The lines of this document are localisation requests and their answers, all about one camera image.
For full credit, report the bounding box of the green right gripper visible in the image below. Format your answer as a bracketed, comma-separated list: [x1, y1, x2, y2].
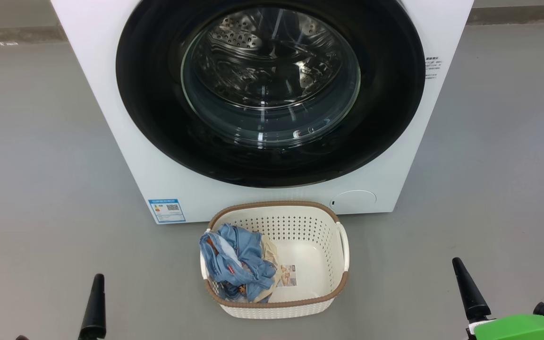
[452, 257, 544, 340]

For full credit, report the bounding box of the black glass washing machine door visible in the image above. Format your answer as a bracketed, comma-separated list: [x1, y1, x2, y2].
[116, 0, 426, 188]

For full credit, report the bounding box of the white front-load washing machine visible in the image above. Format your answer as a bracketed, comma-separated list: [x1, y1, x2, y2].
[50, 0, 475, 225]

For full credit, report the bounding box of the blue energy label sticker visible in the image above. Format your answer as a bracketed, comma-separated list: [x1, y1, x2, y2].
[148, 198, 187, 224]

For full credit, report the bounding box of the round white filter cover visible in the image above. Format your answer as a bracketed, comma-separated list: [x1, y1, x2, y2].
[330, 190, 377, 213]

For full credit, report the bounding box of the cream basket with brown rim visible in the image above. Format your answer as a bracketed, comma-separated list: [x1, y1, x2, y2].
[200, 201, 350, 320]

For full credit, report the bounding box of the paper product label sticker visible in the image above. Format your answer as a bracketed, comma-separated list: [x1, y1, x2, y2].
[277, 264, 298, 288]

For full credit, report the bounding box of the small printed text label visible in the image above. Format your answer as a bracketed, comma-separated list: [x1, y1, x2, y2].
[425, 57, 442, 79]

